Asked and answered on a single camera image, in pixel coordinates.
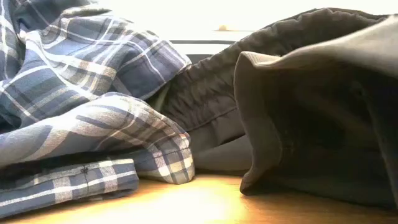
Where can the dark elastic-waist pants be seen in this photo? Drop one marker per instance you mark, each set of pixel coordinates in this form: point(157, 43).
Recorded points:
point(211, 87)

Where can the blue plaid flannel shirt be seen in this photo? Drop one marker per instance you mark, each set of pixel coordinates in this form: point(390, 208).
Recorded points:
point(77, 62)

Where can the dark grey garment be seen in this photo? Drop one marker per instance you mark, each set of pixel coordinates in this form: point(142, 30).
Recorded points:
point(311, 124)

